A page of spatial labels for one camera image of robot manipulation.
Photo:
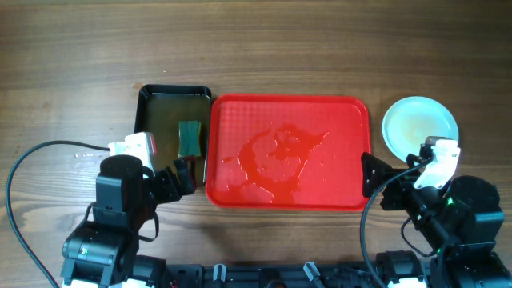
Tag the black water tray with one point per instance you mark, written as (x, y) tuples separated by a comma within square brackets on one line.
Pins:
[(160, 109)]

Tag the white plate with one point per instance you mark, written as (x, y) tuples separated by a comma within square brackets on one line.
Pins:
[(408, 122)]

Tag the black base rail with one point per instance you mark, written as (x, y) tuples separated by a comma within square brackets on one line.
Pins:
[(342, 275)]

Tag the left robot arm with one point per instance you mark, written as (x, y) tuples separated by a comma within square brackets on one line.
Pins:
[(103, 249)]

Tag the red plastic tray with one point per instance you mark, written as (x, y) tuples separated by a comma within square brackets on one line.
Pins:
[(288, 152)]

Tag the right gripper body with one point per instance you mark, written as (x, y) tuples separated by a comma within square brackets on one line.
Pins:
[(403, 195)]

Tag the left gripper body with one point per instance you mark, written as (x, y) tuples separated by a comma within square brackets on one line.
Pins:
[(165, 186)]

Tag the green sponge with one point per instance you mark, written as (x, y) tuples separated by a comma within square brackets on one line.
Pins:
[(189, 139)]

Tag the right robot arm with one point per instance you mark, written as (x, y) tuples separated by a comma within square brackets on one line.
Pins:
[(458, 217)]

